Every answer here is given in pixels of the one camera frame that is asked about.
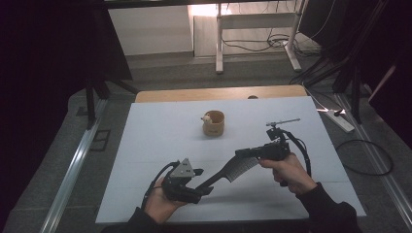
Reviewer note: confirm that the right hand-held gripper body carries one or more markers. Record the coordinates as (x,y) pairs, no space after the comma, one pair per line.
(277,150)

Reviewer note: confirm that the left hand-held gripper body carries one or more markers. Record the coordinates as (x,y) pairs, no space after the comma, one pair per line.
(179,186)

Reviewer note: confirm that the black comb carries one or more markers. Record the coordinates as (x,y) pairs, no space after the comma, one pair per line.
(238,168)

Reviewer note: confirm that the person's right hand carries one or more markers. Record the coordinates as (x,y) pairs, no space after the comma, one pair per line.
(291,173)

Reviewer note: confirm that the person's left hand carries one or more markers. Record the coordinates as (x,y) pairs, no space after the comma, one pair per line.
(158,204)

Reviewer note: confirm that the wooden cup with animal figure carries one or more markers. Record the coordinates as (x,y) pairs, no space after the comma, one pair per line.
(214,126)

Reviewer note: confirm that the white table board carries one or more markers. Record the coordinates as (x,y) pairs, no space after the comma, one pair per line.
(155,136)

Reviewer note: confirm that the white power strip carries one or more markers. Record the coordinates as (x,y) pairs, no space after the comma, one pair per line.
(343,123)

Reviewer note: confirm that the black plug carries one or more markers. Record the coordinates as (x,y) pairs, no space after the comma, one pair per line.
(337,112)

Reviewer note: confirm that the wooden table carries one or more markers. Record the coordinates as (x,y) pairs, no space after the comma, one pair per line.
(194,94)

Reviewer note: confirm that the dark floor hatch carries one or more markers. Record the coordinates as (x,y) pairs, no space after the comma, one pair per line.
(100,140)

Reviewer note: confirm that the black metal stand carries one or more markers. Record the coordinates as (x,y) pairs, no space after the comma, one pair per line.
(356,93)
(90,103)

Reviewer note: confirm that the pale rod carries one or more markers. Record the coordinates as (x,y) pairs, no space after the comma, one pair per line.
(382,82)

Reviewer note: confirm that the dark curtain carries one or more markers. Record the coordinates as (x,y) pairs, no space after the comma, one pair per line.
(48,64)
(388,39)

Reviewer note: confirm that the aluminium floor rail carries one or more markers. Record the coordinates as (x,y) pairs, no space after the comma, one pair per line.
(375,136)
(73,178)

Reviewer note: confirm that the white desk frame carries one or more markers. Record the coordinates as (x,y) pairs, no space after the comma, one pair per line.
(219,45)

